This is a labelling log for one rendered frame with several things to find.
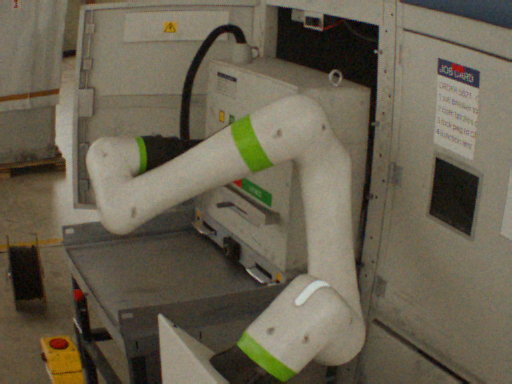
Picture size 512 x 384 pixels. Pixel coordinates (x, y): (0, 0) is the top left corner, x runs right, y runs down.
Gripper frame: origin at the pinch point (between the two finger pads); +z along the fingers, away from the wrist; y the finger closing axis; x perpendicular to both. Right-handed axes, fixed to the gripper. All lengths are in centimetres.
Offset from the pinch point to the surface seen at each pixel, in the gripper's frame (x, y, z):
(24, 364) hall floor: -123, -103, -53
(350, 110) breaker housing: 10.2, 10.8, 24.4
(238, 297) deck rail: -33.1, 14.1, -6.2
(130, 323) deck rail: -36, 14, -35
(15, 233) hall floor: -123, -262, -25
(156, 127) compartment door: -10, -63, 3
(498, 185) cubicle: 7, 64, 28
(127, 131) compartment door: -12, -68, -6
